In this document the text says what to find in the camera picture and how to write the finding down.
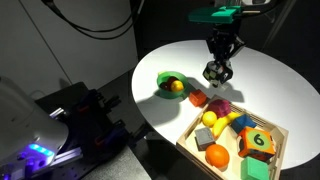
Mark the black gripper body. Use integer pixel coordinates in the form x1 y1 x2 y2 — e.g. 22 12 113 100
205 23 246 67

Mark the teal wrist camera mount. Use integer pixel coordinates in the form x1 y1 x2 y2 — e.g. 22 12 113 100
187 5 252 25

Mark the yellow toy lemon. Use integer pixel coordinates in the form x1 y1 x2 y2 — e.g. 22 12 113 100
201 110 219 128

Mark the orange toy fruit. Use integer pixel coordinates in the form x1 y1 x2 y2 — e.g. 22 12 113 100
204 143 231 169

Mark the green foam cube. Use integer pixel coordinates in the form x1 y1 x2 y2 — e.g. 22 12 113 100
240 156 270 180

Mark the dark red toy fruit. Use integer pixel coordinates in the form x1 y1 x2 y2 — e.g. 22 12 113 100
159 81 170 92

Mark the black hanging cable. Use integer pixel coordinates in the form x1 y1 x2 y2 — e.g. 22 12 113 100
41 0 145 41
49 0 141 34

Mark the black white checkered plush cube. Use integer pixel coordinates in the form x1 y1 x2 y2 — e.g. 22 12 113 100
202 61 232 89

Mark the wooden box tray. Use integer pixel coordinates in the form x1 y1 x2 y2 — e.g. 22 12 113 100
175 94 290 180

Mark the orange numbered plush cube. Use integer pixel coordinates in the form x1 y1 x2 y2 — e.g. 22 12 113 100
237 126 277 162

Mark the green plastic bowl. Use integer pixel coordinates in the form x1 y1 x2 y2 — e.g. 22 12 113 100
156 70 190 100

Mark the blue foam cube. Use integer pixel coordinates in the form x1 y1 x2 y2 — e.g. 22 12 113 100
231 113 258 134

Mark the aluminium profile rail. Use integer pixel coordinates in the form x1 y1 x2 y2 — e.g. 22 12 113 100
46 146 84 169

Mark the purple black spring clamp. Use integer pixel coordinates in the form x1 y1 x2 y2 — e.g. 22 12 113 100
75 89 122 113
94 120 132 152

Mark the yellow toy banana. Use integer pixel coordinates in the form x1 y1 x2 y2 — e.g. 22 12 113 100
211 111 242 140

